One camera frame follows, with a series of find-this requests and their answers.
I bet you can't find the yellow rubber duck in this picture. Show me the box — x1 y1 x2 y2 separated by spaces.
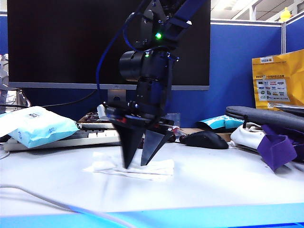
278 7 293 23

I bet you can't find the clear plastic cup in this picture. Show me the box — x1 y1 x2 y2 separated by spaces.
166 113 181 130

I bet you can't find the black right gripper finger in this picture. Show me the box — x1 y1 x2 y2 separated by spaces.
140 129 174 167
113 121 145 170

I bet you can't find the black monitor cable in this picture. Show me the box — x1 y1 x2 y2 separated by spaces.
0 104 31 110
40 89 99 108

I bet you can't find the light blue snack packet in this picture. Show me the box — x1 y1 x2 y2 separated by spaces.
196 114 245 131

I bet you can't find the purple cloth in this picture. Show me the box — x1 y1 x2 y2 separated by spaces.
257 124 298 171

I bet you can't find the black computer monitor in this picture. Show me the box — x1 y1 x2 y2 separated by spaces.
7 0 211 92

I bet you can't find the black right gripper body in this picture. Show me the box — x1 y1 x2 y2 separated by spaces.
103 80 176 131

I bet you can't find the thick white cable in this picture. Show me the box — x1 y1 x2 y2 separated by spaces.
0 184 138 228

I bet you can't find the grey laptop sleeve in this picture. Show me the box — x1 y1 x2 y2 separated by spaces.
225 106 304 133

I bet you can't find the blue cubicle partition panel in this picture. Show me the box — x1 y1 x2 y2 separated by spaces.
0 11 283 129
282 16 304 54

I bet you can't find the yellow paper bag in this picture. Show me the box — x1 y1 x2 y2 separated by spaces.
251 49 304 111

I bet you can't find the silver monitor stand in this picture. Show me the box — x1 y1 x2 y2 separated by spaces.
107 89 127 106

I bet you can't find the purple fabric bag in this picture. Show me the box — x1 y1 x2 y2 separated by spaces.
285 133 304 163

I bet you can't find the black computer mouse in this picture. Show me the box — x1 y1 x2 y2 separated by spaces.
184 130 229 150

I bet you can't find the light blue wet wipes pack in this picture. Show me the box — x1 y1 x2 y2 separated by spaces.
0 106 80 149

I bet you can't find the white mechanical keyboard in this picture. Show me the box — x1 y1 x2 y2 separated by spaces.
3 123 173 152

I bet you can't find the blue robot arm cable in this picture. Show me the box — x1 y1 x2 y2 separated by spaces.
95 11 143 105

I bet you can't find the white tray of cherries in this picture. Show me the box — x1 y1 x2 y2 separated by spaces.
77 112 117 130

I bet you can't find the white cloth bag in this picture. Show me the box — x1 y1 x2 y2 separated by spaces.
229 122 269 150

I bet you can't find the white wet wipe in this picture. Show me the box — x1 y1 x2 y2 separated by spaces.
83 152 175 182

